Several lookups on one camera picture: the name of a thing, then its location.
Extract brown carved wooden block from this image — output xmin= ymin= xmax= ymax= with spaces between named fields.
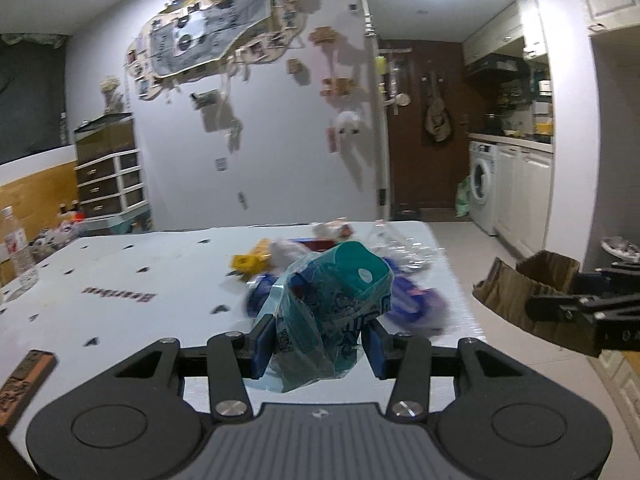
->
xmin=0 ymin=350 xmax=58 ymax=434

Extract teal clear plastic bag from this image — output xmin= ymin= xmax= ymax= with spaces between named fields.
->
xmin=259 ymin=240 xmax=394 ymax=393

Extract white crumpled plastic bag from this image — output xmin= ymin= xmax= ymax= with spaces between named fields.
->
xmin=269 ymin=238 xmax=310 ymax=275

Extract white kitchen cabinets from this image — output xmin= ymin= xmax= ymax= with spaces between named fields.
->
xmin=495 ymin=144 xmax=553 ymax=258

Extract yellow toy block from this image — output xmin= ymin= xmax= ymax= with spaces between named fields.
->
xmin=230 ymin=238 xmax=271 ymax=276

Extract clear plastic water bottle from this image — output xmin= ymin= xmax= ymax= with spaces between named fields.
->
xmin=1 ymin=206 xmax=39 ymax=290

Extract brown round trash bin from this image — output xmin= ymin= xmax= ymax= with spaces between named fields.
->
xmin=472 ymin=250 xmax=608 ymax=358

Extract dark waste bin white liner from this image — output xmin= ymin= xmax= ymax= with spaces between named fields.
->
xmin=601 ymin=236 xmax=640 ymax=263

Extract clear crumpled plastic wrapper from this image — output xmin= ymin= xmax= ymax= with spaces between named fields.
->
xmin=364 ymin=220 xmax=444 ymax=274

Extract blue purple snack bag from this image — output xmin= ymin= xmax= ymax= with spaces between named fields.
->
xmin=244 ymin=258 xmax=448 ymax=333

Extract hanging bag on door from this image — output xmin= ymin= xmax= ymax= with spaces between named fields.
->
xmin=424 ymin=72 xmax=451 ymax=143

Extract white front-load washing machine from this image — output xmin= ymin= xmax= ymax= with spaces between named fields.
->
xmin=470 ymin=141 xmax=498 ymax=236

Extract drawer storage cabinet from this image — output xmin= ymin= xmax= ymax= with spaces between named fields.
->
xmin=74 ymin=113 xmax=152 ymax=236

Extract green plastic bag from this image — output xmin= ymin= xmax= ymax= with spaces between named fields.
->
xmin=454 ymin=176 xmax=471 ymax=218

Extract brown wooden door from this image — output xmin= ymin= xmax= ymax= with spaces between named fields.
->
xmin=380 ymin=39 xmax=487 ymax=218

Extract world map wall decoration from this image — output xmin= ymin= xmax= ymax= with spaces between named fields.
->
xmin=126 ymin=0 xmax=307 ymax=101

